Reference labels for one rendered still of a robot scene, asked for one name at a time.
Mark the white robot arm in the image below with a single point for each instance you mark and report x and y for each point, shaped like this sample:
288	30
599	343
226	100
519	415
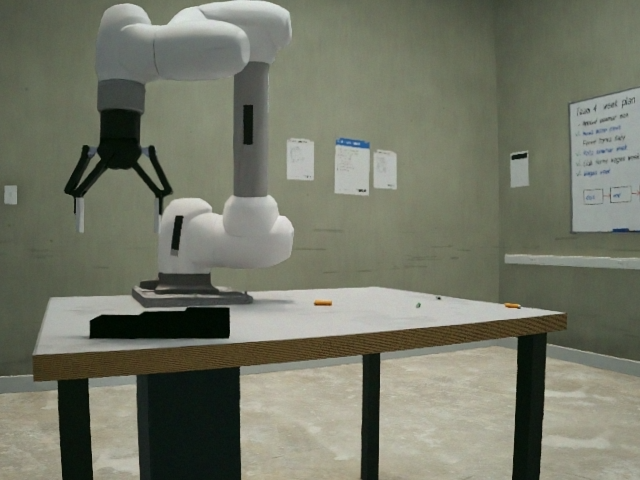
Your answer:
131	52

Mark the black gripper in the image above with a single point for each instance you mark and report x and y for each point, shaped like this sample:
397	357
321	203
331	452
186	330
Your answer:
119	148

